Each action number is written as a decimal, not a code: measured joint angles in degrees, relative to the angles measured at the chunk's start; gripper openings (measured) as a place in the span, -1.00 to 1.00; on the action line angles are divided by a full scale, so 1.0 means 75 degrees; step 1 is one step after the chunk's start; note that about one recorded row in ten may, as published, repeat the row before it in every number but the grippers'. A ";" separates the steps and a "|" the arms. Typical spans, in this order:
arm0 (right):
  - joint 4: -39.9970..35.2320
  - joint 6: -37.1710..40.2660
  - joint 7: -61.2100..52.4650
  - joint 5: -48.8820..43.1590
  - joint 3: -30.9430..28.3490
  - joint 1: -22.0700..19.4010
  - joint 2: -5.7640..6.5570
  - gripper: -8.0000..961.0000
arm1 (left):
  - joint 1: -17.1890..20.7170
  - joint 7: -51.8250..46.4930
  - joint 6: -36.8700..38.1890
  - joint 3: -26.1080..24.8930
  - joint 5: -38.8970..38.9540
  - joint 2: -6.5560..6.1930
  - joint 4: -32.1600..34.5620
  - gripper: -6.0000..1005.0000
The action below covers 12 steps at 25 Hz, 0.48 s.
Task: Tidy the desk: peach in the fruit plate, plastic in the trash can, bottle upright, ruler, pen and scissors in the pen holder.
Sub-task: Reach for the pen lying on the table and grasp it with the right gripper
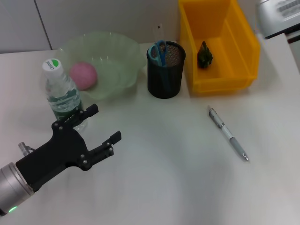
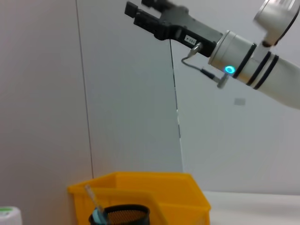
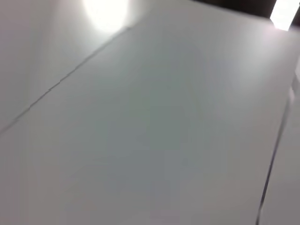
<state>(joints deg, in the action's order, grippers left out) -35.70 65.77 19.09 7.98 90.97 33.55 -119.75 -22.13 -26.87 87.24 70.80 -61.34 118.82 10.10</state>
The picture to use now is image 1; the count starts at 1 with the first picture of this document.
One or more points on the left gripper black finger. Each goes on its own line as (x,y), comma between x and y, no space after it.
(92,110)
(116,137)

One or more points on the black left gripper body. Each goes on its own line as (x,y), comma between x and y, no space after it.
(58,152)

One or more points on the pink peach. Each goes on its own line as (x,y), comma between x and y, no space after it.
(83,76)

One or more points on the green label water bottle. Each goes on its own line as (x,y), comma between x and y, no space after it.
(61,89)

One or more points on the blue scissors with sheath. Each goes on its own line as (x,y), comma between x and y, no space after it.
(162,57)

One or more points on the silver white pen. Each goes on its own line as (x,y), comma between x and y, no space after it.
(227,132)

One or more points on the green plastic wrapper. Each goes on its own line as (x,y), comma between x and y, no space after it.
(205,57)

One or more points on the translucent green fruit bowl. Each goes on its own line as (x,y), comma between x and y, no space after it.
(112,61)

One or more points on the black mesh pen holder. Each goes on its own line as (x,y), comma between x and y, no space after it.
(157,79)

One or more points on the yellow plastic bin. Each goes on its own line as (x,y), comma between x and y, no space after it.
(234,70)

